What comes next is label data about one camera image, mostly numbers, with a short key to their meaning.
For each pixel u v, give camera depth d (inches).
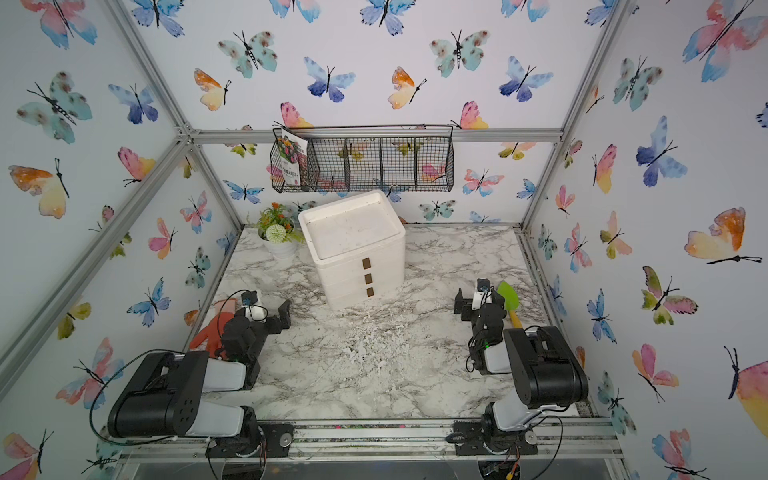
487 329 27.2
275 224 39.7
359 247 32.6
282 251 43.1
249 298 29.7
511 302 38.6
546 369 18.6
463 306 32.5
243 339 27.1
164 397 17.2
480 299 32.3
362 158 38.6
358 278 34.7
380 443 29.3
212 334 35.9
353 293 35.8
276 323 31.8
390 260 33.4
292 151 34.6
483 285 30.9
